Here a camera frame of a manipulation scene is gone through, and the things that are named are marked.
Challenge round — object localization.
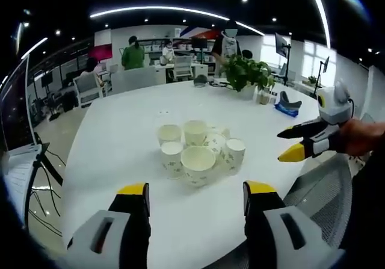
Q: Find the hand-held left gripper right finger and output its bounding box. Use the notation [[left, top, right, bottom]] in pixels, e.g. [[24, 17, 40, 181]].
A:
[[242, 180, 347, 269]]

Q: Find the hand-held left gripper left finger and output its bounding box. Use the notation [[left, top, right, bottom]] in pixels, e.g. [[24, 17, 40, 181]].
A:
[[57, 182, 152, 269]]

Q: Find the cluster of floral paper cups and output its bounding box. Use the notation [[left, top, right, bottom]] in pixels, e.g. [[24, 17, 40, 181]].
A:
[[157, 119, 247, 188]]

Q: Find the person's right hand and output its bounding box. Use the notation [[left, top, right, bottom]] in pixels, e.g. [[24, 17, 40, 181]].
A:
[[334, 119, 385, 157]]

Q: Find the blue tissue pack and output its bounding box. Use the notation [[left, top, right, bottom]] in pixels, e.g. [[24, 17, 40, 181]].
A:
[[274, 100, 301, 119]]

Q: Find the monitor on black stand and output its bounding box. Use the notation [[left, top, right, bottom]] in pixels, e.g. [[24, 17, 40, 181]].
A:
[[274, 32, 293, 84], [312, 56, 331, 98]]

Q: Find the grey mesh office chair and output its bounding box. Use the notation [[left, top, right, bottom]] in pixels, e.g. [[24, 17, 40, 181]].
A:
[[283, 156, 353, 249]]

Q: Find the small glass jar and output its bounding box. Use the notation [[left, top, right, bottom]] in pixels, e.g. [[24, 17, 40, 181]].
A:
[[257, 88, 272, 105]]

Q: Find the person's dark clothing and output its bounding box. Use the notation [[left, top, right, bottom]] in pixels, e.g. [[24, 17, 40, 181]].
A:
[[338, 148, 385, 253]]

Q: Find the green potted plant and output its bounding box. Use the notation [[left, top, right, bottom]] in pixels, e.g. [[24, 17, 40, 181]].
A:
[[224, 54, 277, 100]]

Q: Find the black tripod stand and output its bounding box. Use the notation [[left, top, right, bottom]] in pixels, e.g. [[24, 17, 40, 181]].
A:
[[24, 132, 64, 230]]

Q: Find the white table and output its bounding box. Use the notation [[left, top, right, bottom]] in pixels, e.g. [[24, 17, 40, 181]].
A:
[[60, 81, 334, 269]]

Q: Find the grey round helmet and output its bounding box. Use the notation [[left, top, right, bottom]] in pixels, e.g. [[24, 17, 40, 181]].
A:
[[192, 74, 209, 88]]

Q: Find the white office chair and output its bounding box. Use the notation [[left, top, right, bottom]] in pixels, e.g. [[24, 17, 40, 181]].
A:
[[173, 55, 194, 82], [72, 75, 105, 108]]

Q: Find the large dark monitor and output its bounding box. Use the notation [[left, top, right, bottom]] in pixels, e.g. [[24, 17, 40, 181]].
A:
[[0, 54, 40, 157]]

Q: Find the red display screen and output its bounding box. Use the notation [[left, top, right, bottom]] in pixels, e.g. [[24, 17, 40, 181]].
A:
[[88, 44, 113, 61]]

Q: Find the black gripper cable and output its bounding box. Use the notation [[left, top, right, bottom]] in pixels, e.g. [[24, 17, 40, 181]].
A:
[[345, 96, 355, 120]]

